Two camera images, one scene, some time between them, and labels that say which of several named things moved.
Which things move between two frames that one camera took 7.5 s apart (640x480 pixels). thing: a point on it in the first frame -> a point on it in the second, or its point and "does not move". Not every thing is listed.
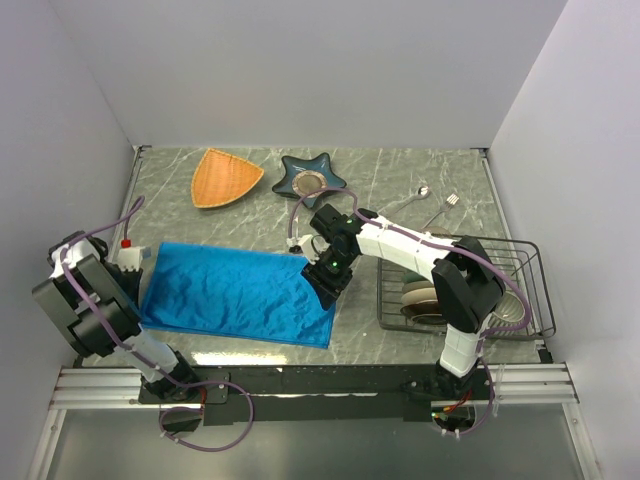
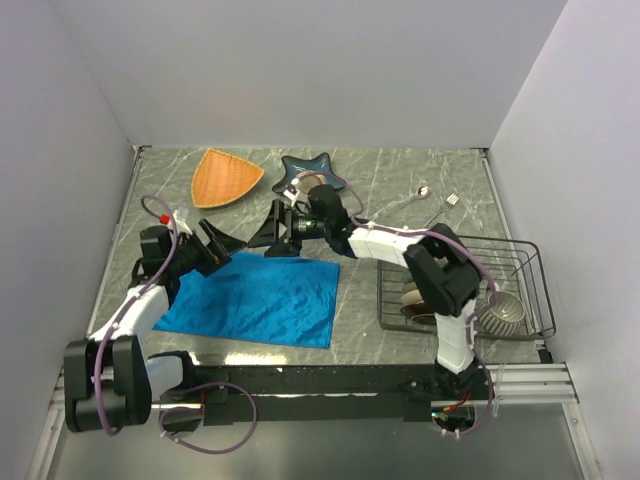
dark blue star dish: (302, 177) does not move
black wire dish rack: (519, 263) does not move
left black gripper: (134, 282) -> (221, 246)
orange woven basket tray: (220, 177) does not move
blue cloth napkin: (235, 293) does not move
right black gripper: (327, 292) -> (269, 234)
